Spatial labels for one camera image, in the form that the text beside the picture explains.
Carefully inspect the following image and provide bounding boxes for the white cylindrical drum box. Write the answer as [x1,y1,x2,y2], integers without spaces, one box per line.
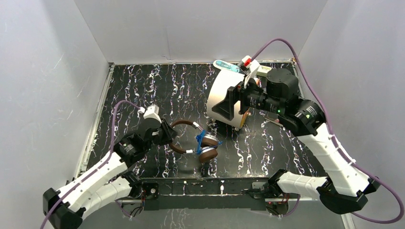
[206,70,248,131]

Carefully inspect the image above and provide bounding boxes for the small white green box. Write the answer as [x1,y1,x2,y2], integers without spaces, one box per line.
[256,65,272,77]

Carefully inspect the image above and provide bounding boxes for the thin blue headphone cable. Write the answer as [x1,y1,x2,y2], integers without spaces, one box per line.
[194,130,224,156]

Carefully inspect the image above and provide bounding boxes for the blue white blister pack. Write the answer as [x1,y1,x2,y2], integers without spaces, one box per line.
[213,60,240,73]

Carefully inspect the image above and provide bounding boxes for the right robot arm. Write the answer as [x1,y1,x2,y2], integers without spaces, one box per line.
[207,69,379,214]

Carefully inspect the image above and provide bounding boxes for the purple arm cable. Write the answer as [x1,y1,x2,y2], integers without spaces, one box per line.
[39,100,143,229]
[250,38,405,224]

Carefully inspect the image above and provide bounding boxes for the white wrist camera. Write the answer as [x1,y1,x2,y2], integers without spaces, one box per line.
[237,55,260,88]
[137,104,162,124]

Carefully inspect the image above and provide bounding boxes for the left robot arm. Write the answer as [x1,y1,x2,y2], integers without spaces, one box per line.
[43,118,178,229]

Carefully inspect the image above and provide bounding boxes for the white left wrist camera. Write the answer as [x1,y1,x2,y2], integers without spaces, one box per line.
[137,104,162,124]

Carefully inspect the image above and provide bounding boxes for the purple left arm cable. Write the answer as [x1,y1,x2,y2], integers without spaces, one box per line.
[39,100,143,229]

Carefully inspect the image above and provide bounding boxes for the brown silver headphones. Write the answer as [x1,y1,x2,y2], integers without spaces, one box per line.
[169,119,223,163]

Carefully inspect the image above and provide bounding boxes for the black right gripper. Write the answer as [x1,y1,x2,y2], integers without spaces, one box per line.
[211,73,283,121]

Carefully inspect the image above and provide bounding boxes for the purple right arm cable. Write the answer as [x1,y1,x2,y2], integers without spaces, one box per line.
[250,38,405,224]

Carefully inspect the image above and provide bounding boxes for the dark book three days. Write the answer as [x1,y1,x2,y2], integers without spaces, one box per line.
[264,115,283,126]

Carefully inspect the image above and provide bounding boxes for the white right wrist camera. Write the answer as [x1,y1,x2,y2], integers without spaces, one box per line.
[237,55,260,88]

